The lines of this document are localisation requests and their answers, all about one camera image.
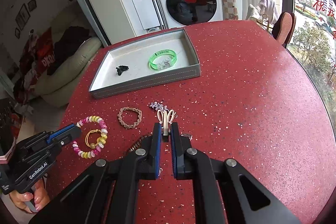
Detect pink yellow spiral hair tie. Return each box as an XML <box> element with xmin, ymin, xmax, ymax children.
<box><xmin>72</xmin><ymin>115</ymin><xmax>109</xmax><ymax>159</ymax></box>

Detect beige loop hair clip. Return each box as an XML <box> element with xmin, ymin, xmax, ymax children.
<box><xmin>157</xmin><ymin>109</ymin><xmax>175</xmax><ymax>136</ymax></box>

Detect grey jewelry tray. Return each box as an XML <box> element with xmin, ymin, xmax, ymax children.
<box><xmin>89</xmin><ymin>28</ymin><xmax>201</xmax><ymax>99</ymax></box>

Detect left hand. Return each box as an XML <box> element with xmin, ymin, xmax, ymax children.
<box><xmin>9</xmin><ymin>178</ymin><xmax>50</xmax><ymax>213</ymax></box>

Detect cream leather sofa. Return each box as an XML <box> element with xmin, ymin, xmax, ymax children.
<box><xmin>33</xmin><ymin>3</ymin><xmax>102</xmax><ymax>107</ymax></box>

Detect black hair claw clip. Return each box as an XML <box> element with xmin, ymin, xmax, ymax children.
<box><xmin>116</xmin><ymin>65</ymin><xmax>129</xmax><ymax>76</ymax></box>

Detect red printed cloth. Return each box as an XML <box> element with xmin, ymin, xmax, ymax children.
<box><xmin>14</xmin><ymin>28</ymin><xmax>55</xmax><ymax>91</ymax></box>

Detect silver rhinestone hair clip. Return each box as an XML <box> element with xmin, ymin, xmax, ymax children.
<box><xmin>149</xmin><ymin>101</ymin><xmax>169</xmax><ymax>112</ymax></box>

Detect black garment on sofa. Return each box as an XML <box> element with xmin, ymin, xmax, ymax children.
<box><xmin>47</xmin><ymin>26</ymin><xmax>91</xmax><ymax>76</ymax></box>

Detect green plastic bangle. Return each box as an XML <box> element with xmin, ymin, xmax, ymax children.
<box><xmin>149</xmin><ymin>50</ymin><xmax>177</xmax><ymax>71</ymax></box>

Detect brown wooden chair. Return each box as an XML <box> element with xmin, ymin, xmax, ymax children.
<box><xmin>272</xmin><ymin>12</ymin><xmax>296</xmax><ymax>48</ymax></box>

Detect pink white draped clothes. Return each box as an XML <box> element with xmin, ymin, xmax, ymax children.
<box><xmin>246</xmin><ymin>0</ymin><xmax>279</xmax><ymax>24</ymax></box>

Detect yellow flower hair tie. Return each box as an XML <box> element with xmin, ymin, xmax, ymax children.
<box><xmin>85</xmin><ymin>129</ymin><xmax>103</xmax><ymax>150</ymax></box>

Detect tan braided bracelet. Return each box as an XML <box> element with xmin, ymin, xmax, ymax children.
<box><xmin>117</xmin><ymin>106</ymin><xmax>143</xmax><ymax>130</ymax></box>

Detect brown spiral hair tie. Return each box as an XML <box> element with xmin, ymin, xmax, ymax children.
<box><xmin>127</xmin><ymin>134</ymin><xmax>153</xmax><ymax>154</ymax></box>

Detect framed wall pictures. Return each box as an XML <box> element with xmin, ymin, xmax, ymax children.
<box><xmin>15</xmin><ymin>0</ymin><xmax>37</xmax><ymax>39</ymax></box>

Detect red handled mop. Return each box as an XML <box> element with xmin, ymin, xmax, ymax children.
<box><xmin>151</xmin><ymin>0</ymin><xmax>166</xmax><ymax>30</ymax></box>

